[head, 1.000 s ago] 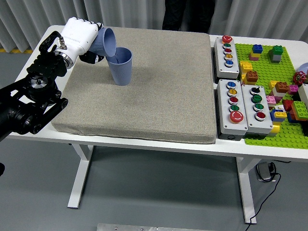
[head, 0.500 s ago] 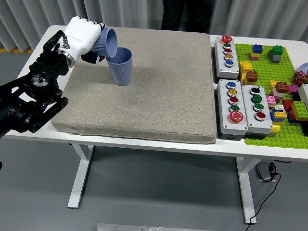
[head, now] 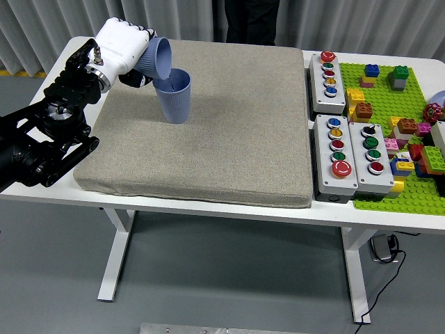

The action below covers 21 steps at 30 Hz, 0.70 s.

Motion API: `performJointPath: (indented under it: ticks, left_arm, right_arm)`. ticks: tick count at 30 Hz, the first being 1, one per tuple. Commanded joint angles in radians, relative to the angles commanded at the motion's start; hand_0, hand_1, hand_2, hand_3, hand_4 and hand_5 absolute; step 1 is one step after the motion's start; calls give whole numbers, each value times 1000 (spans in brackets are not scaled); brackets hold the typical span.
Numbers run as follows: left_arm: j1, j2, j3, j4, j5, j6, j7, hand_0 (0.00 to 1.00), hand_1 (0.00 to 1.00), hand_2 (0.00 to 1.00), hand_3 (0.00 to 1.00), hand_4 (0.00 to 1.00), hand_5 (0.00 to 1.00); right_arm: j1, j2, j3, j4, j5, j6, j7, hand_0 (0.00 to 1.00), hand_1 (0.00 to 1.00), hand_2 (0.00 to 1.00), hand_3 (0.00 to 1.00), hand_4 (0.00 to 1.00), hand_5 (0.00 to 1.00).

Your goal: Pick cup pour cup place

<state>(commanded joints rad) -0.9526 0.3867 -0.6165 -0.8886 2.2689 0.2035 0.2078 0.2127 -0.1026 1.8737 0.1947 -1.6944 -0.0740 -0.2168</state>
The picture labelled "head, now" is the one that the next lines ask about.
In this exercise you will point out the white toy brick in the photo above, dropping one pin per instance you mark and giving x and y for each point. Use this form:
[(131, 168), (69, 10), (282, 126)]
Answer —
[(400, 135)]

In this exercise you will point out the orange toy brick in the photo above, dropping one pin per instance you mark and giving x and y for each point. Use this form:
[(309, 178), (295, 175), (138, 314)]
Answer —
[(364, 110), (407, 125)]

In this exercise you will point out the grey box with selector switch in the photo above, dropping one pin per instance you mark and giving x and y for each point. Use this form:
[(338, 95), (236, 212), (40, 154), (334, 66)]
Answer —
[(380, 182)]

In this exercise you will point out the red valve handwheel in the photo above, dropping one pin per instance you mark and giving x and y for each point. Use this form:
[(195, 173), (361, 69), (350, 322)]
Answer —
[(432, 113)]

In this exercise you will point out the grey five-button control box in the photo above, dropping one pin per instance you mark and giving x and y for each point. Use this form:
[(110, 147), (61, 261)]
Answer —
[(320, 99), (327, 181)]

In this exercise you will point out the white pleated curtain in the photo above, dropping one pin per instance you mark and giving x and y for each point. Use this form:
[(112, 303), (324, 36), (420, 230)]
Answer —
[(52, 21)]

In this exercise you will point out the red toy brick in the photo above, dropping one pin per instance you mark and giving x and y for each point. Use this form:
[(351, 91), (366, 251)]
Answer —
[(415, 152)]

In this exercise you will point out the grey toy brick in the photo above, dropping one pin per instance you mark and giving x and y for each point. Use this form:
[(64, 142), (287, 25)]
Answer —
[(400, 85)]

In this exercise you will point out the person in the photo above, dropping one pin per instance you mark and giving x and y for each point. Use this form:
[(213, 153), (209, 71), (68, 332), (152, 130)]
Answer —
[(250, 21)]

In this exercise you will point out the blue ribbed plastic cup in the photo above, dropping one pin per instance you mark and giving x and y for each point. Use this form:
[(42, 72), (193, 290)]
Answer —
[(177, 104), (153, 59)]

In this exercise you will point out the white table leg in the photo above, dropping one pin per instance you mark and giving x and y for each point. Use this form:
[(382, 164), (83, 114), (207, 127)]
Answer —
[(116, 250), (356, 271)]

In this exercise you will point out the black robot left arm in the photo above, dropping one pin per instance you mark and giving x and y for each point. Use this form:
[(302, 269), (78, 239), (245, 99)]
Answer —
[(34, 149)]

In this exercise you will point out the lavender bowl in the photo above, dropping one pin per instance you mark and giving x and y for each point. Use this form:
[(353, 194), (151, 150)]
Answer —
[(439, 99)]

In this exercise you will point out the large green toy brick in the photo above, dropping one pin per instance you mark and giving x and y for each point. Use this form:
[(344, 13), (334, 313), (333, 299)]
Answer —
[(432, 156)]

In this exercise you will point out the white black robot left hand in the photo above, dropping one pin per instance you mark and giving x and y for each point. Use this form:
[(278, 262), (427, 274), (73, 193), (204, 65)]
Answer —
[(120, 45)]

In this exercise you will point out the pink toy brick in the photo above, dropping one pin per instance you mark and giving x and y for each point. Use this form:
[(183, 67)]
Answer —
[(366, 85), (391, 143), (423, 129)]

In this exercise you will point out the yellow black floor tape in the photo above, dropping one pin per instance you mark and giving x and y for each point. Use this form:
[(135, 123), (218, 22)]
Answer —
[(40, 74)]

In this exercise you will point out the grey-brown cushion mat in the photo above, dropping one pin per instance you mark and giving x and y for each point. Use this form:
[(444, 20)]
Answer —
[(243, 139)]

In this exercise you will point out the blue and yellow toy brick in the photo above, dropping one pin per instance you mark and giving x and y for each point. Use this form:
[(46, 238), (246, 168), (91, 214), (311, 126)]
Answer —
[(403, 166)]

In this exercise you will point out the white box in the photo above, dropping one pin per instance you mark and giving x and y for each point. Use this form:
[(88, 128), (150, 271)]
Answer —
[(438, 137)]

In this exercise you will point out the grey power adapter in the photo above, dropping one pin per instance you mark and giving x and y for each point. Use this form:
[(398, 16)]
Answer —
[(380, 247)]

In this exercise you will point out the green studded baseplate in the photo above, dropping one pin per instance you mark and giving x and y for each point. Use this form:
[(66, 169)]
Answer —
[(382, 101)]

